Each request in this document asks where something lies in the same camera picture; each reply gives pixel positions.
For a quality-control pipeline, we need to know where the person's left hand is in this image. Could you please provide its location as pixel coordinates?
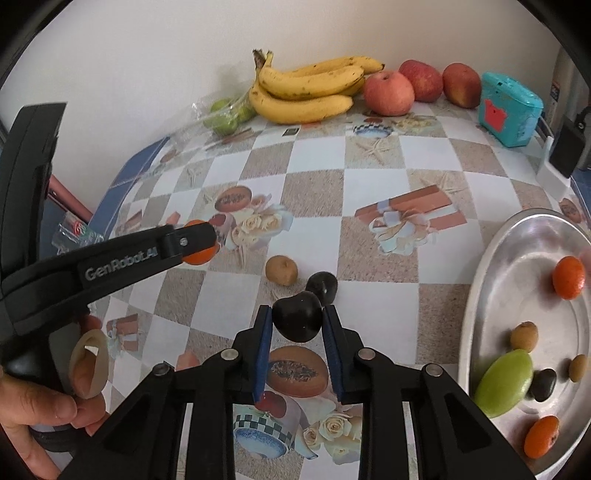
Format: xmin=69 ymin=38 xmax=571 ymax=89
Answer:
xmin=0 ymin=315 xmax=112 ymax=478

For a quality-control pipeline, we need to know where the clear plastic clamshell container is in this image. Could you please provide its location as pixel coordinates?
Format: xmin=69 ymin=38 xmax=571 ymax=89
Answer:
xmin=191 ymin=85 xmax=258 ymax=138

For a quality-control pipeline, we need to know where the teal plastic box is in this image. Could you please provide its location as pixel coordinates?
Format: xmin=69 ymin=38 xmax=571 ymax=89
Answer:
xmin=478 ymin=71 xmax=544 ymax=148

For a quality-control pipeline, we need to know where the green mango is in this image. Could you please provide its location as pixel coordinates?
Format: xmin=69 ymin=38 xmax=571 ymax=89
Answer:
xmin=473 ymin=348 xmax=534 ymax=418

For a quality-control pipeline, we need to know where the red apple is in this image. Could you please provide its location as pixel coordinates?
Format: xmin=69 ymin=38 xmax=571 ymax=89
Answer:
xmin=442 ymin=63 xmax=482 ymax=109
xmin=363 ymin=70 xmax=415 ymax=116
xmin=399 ymin=59 xmax=444 ymax=103

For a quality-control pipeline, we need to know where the printed checkered tablecloth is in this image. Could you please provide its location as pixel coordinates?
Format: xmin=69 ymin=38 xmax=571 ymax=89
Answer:
xmin=46 ymin=99 xmax=591 ymax=480

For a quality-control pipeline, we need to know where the round metal tray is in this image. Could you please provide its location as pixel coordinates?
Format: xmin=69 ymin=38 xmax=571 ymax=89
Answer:
xmin=457 ymin=209 xmax=591 ymax=478

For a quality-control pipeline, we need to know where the red frame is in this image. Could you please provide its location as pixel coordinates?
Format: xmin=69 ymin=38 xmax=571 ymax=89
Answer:
xmin=46 ymin=174 xmax=95 ymax=222

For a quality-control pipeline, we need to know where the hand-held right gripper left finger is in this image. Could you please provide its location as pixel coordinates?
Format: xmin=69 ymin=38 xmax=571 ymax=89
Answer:
xmin=60 ymin=305 xmax=273 ymax=480

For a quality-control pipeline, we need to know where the black power adapter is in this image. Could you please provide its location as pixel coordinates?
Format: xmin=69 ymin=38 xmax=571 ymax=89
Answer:
xmin=549 ymin=115 xmax=590 ymax=179

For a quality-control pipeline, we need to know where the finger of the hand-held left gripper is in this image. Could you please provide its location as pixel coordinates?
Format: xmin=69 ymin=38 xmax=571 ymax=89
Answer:
xmin=159 ymin=222 xmax=218 ymax=266

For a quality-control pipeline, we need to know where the orange mandarin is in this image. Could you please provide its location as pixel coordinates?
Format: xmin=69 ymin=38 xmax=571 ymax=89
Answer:
xmin=182 ymin=219 xmax=221 ymax=267
xmin=551 ymin=256 xmax=587 ymax=301
xmin=524 ymin=415 xmax=561 ymax=459

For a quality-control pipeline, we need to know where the yellow banana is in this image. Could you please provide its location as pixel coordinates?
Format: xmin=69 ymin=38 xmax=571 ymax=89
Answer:
xmin=339 ymin=76 xmax=368 ymax=97
xmin=286 ymin=55 xmax=386 ymax=77
xmin=249 ymin=80 xmax=354 ymax=124
xmin=257 ymin=52 xmax=365 ymax=100

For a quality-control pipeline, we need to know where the dark purple plum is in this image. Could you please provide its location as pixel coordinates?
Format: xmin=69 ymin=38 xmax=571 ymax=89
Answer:
xmin=272 ymin=291 xmax=323 ymax=343
xmin=305 ymin=272 xmax=339 ymax=305
xmin=530 ymin=368 xmax=558 ymax=402

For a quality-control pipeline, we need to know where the small brown round fruit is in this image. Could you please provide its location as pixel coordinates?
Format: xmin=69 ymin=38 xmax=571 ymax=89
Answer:
xmin=568 ymin=354 xmax=589 ymax=383
xmin=265 ymin=256 xmax=298 ymax=287
xmin=510 ymin=322 xmax=539 ymax=350

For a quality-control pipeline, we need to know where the silver thermos jug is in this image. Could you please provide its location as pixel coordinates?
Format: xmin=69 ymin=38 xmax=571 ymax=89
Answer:
xmin=549 ymin=46 xmax=583 ymax=134

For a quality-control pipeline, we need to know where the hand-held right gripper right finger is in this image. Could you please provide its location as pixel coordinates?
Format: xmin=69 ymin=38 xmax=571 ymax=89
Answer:
xmin=322 ymin=305 xmax=539 ymax=480

